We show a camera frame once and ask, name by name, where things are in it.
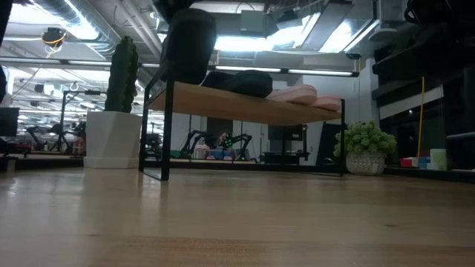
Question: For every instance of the pale green box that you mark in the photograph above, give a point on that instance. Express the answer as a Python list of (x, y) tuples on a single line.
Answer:
[(439, 159)]

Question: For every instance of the pink foam slide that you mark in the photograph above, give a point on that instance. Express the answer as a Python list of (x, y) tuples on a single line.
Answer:
[(328, 104), (297, 94)]

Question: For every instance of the dark background monitor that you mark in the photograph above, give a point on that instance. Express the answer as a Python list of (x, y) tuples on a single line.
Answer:
[(9, 122)]

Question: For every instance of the background black robot arm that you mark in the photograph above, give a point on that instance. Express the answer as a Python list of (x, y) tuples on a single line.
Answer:
[(241, 142), (194, 139), (57, 135)]

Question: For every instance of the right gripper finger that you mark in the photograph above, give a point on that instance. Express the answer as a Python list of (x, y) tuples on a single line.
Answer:
[(384, 65)]

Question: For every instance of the black foam slide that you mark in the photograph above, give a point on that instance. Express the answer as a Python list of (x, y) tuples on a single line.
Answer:
[(191, 48), (248, 84)]

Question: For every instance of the wooden shelf with black frame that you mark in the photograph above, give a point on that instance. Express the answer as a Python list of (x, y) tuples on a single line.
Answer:
[(230, 105)]

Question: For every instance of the small blue box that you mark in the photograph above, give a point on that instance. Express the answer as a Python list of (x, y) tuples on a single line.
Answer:
[(424, 163)]

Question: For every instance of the long LED light bar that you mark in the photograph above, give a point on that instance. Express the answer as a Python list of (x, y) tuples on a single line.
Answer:
[(319, 72)]

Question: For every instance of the round green succulent plant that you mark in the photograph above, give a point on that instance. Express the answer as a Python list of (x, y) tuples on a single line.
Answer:
[(365, 139)]

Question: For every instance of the black aluminium table frame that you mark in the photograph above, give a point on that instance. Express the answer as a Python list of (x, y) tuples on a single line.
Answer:
[(259, 165)]

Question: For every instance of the grey woven plant pot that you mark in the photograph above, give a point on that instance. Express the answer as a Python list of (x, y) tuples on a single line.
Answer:
[(365, 164)]

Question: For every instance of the black background panel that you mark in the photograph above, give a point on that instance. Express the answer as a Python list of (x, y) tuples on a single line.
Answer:
[(328, 142)]

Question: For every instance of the small red box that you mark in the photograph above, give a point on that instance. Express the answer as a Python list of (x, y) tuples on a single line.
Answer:
[(407, 162)]

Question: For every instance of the black metal background stand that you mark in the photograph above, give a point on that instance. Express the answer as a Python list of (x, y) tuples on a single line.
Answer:
[(63, 118)]

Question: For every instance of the white hexagonal plant pot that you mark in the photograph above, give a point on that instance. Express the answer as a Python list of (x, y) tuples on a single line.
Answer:
[(113, 141)]

